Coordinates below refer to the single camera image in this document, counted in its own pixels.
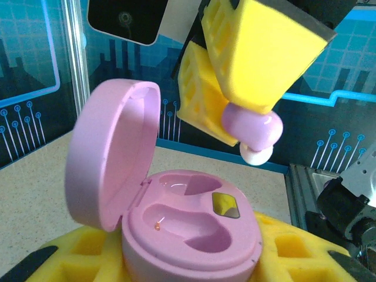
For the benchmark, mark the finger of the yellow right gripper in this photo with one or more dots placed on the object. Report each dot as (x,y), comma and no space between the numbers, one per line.
(264,58)
(196,100)

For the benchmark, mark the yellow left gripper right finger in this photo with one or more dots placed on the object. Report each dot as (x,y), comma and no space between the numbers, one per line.
(299,258)

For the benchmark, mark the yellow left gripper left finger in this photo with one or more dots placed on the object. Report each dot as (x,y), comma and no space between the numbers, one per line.
(73,258)

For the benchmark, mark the purple earbud charging case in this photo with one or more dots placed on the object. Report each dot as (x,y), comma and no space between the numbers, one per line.
(191,235)

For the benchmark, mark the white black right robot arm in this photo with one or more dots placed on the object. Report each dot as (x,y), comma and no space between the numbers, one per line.
(337,205)

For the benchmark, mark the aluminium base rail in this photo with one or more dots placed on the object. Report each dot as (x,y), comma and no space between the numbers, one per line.
(299,188)

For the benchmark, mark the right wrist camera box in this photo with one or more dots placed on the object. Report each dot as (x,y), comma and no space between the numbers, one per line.
(129,17)

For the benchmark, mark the aluminium frame post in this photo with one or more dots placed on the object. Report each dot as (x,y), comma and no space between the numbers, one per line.
(75,55)

